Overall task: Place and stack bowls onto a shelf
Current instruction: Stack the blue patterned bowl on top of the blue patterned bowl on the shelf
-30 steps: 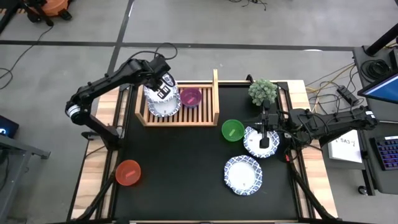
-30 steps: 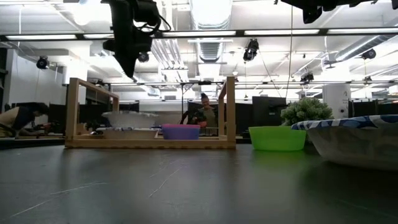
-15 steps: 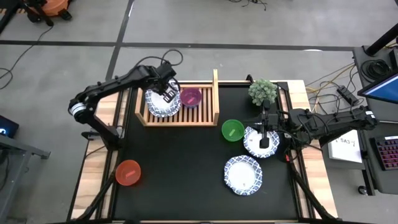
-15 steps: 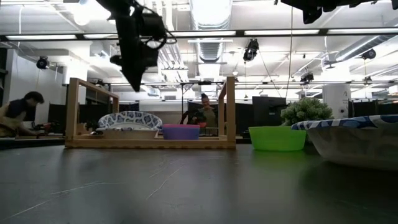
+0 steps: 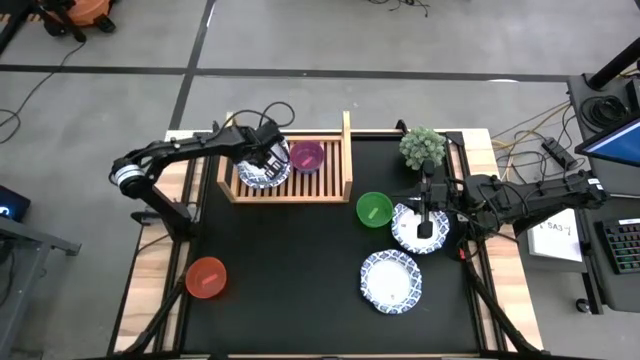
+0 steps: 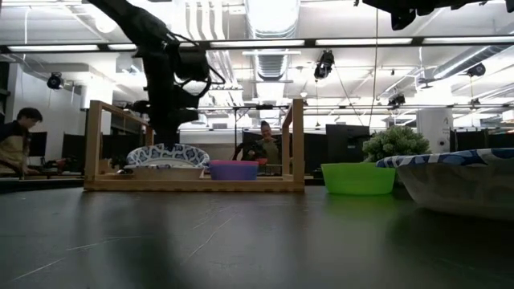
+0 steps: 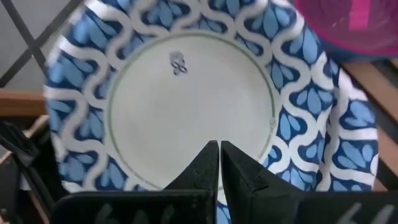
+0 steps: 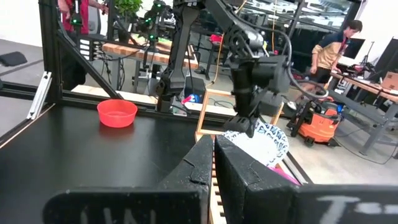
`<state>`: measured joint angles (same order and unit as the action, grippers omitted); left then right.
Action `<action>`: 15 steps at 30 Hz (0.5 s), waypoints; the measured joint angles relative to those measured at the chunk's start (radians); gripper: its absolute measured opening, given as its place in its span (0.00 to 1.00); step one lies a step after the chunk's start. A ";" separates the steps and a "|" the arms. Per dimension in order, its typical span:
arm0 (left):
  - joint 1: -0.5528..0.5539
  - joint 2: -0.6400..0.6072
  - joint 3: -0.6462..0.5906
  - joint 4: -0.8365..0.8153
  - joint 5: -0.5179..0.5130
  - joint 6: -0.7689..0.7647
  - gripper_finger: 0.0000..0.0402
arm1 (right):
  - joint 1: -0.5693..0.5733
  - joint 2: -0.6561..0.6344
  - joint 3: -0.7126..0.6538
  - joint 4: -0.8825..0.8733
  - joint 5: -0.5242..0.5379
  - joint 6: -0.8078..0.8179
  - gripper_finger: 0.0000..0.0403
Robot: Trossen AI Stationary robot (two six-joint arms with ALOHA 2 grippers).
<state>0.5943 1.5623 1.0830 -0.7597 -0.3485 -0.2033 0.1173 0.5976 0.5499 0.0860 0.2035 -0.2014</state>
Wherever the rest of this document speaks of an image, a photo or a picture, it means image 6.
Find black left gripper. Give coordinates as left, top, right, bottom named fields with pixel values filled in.
left=143, top=79, right=201, bottom=150

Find black partition screen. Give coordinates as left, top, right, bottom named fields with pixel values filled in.
left=449, top=128, right=514, bottom=153

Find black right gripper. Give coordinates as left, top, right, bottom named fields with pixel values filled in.
left=362, top=0, right=489, bottom=31

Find wooden slatted shelf rack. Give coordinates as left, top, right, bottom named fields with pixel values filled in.
left=83, top=98, right=306, bottom=193

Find black overhead light rail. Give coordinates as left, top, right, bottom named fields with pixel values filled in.
left=0, top=35, right=514, bottom=53

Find person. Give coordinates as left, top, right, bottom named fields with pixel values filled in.
left=0, top=107, right=44, bottom=177
left=240, top=120, right=282, bottom=166

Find small black background monitor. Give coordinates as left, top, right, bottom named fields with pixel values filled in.
left=27, top=131, right=48, bottom=157

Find large black background monitor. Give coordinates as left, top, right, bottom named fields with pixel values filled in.
left=324, top=124, right=371, bottom=165

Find green potted plant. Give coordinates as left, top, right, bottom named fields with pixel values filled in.
left=362, top=125, right=433, bottom=164

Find blue patterned paper bowl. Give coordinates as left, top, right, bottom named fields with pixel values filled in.
left=124, top=164, right=206, bottom=170
left=126, top=143, right=211, bottom=169
left=376, top=147, right=514, bottom=222

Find purple bowl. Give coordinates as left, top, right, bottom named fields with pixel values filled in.
left=210, top=165, right=259, bottom=181

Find pink plastic bowl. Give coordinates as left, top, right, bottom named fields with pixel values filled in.
left=209, top=160, right=259, bottom=167

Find green plastic bowl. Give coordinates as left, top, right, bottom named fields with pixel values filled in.
left=320, top=161, right=397, bottom=197

